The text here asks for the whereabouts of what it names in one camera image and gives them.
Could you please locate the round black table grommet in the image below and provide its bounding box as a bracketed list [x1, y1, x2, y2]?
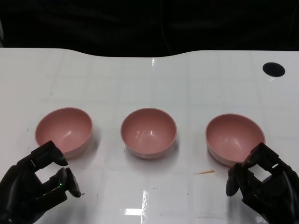
[262, 62, 286, 77]

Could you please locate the pink plastic bowl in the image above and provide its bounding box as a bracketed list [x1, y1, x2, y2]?
[35, 107, 93, 160]
[205, 113, 266, 167]
[120, 107, 178, 160]

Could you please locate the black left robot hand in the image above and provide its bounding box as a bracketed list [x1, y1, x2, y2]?
[0, 140, 82, 224]

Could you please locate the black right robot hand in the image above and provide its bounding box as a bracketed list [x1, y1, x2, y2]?
[225, 142, 299, 224]

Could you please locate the black backdrop curtain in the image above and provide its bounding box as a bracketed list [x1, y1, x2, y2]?
[0, 0, 299, 58]

